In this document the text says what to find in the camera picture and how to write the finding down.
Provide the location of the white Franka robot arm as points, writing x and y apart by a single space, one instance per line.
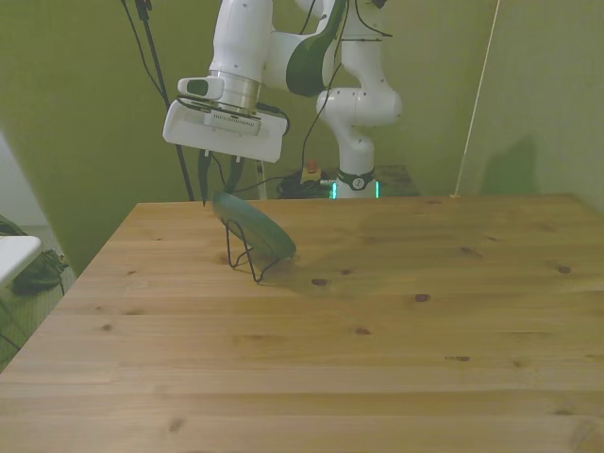
365 101

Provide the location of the dark green round plate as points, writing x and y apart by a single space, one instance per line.
257 226

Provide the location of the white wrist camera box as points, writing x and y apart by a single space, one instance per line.
200 87

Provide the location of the white stand leg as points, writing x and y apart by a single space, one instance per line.
261 179

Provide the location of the black camera stand pole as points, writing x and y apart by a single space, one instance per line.
156 71

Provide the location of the dark bag on floor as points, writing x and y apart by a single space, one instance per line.
40 273

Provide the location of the white side table edge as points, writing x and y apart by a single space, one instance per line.
14 255

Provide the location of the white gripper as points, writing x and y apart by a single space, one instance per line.
222 134

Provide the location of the red emergency stop button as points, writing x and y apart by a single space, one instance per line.
311 167

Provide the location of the dark robot base platform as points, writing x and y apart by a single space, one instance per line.
396 179

